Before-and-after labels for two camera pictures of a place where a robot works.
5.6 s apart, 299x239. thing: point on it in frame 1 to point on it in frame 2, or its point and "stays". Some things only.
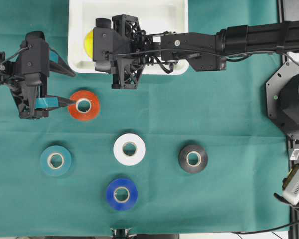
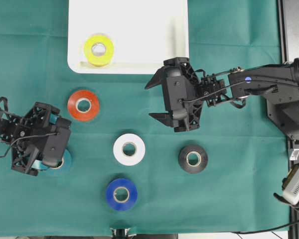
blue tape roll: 112,199 stays
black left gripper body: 26,75 to 27,132
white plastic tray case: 154,17 stays
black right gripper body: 144,49 to 183,90
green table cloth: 190,153 stays
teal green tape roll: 56,150 stays
